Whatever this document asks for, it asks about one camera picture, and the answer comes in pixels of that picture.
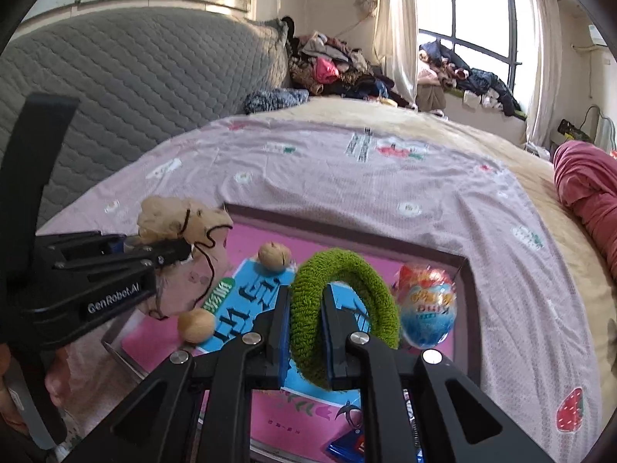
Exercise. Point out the beige curtain tassel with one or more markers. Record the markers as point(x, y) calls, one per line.
point(367, 1)

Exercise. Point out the dark tray with pink print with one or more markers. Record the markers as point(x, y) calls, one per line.
point(289, 422)

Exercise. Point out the foil-wrapped egg toy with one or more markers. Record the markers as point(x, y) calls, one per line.
point(426, 304)

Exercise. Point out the grey quilted headboard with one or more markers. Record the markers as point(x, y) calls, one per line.
point(144, 87)

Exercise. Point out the pink blanket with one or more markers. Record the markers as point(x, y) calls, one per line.
point(588, 183)

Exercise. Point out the blue cookie packet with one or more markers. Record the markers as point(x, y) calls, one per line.
point(349, 446)

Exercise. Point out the clothes heap on window seat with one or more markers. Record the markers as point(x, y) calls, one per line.
point(472, 79)

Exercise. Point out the black framed window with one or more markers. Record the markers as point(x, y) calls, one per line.
point(477, 9)

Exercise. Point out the person's left hand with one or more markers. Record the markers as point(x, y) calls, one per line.
point(6, 417)

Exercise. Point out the green fuzzy scrunchie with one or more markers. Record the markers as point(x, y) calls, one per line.
point(356, 270)

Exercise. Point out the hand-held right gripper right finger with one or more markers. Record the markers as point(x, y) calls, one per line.
point(330, 347)

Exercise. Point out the walnut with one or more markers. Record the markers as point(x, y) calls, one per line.
point(274, 255)
point(195, 326)

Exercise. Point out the cream curtain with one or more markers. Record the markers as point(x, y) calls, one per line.
point(395, 33)
point(544, 58)

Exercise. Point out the window seat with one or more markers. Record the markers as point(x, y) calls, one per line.
point(501, 123)

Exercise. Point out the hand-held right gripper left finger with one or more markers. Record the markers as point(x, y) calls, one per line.
point(284, 347)

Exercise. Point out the blue knit cloth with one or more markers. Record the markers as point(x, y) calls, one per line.
point(272, 101)

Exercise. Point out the black bag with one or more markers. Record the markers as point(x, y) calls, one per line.
point(571, 128)

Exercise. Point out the white air conditioner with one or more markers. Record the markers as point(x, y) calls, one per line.
point(598, 35)

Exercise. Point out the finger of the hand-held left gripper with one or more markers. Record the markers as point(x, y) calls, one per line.
point(168, 252)
point(113, 246)

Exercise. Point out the pile of clothes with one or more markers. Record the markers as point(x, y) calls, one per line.
point(337, 67)

